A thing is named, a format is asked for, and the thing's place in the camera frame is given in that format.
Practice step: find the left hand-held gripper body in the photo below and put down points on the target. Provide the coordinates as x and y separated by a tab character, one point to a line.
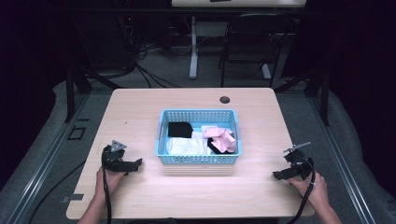
111	156

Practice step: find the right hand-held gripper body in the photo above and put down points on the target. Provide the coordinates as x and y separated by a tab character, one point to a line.
299	161

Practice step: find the person's left hand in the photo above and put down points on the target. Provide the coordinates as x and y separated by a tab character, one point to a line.
111	183

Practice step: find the person's right hand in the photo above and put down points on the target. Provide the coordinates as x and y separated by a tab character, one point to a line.
314	191

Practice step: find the white sock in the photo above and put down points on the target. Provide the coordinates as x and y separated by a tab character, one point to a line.
186	146

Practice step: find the black sock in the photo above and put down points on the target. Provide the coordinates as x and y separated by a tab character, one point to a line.
180	129
212	146

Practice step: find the grey floor tape strip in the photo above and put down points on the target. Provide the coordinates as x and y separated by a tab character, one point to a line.
73	197

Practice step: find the pink sock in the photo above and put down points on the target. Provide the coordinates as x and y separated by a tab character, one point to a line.
222	140

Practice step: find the blue plastic basket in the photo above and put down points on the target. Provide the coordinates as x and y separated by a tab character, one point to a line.
196	115

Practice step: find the pale blue sock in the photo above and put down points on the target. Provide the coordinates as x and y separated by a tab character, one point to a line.
208	128

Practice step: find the black folding chair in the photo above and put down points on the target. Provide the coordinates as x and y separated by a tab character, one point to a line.
255	40

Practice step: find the white desk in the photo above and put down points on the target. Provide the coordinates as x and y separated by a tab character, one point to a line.
194	46

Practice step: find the aluminium floor rail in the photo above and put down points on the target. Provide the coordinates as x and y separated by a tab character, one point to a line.
46	165
345	168

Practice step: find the black metal frame stand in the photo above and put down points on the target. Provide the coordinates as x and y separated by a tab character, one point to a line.
71	87
323	90

